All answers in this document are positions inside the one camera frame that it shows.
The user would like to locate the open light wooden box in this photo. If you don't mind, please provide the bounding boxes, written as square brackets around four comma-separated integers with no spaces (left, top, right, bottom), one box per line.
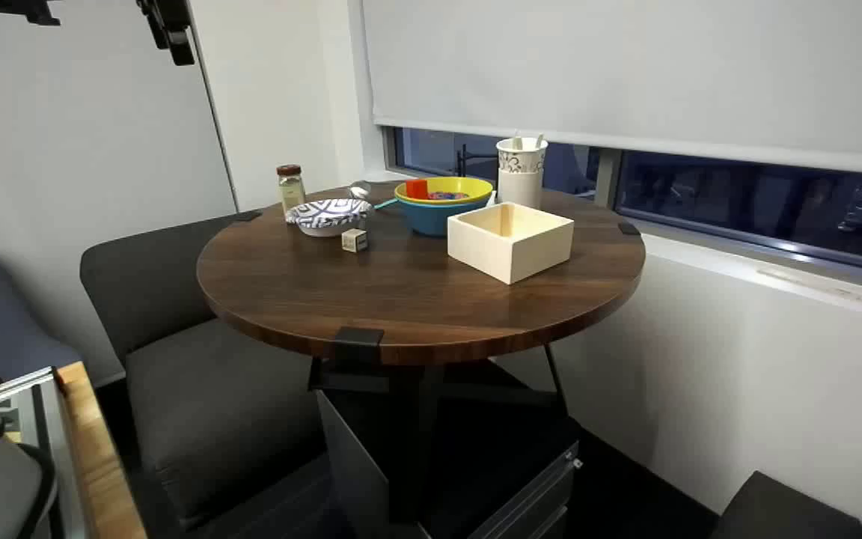
[445,205,575,284]

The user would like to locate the blue and yellow bowl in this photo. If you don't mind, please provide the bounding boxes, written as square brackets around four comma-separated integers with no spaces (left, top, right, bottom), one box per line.
[378,176,493,239]

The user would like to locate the small wooden cube on table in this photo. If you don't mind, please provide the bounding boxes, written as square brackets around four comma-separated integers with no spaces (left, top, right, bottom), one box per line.
[340,229,369,251]

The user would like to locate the red object in bowl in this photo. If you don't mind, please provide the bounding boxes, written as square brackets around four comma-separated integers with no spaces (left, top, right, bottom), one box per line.
[406,181,429,197]

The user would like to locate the blue white patterned dish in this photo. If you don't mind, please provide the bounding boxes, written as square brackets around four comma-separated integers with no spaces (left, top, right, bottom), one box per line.
[283,197,370,238]

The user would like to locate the white patterned cup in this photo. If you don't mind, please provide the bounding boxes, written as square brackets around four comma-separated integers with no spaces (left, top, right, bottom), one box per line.
[496,134,548,208]

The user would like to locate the small glass spice jar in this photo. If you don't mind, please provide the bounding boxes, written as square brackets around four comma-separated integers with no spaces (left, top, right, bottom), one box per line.
[274,164,306,212]

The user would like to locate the dark grey upholstered bench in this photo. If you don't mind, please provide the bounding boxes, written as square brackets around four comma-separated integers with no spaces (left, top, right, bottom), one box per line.
[80,212,322,528]

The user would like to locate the wooden plank edge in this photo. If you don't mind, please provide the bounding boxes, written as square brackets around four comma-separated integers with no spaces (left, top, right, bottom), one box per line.
[56,362,146,539]

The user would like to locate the dark grey seat corner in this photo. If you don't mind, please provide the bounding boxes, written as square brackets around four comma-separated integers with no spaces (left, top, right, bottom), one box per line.
[710,473,862,539]

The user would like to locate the white roller window blind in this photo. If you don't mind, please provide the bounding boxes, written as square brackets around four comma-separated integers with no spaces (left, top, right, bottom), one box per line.
[361,0,862,172]

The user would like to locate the black table pedestal base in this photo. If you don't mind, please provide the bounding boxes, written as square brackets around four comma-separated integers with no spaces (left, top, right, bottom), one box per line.
[306,323,569,528]

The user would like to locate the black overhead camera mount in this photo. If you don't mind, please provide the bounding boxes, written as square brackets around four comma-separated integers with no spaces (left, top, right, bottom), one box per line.
[135,0,195,66]

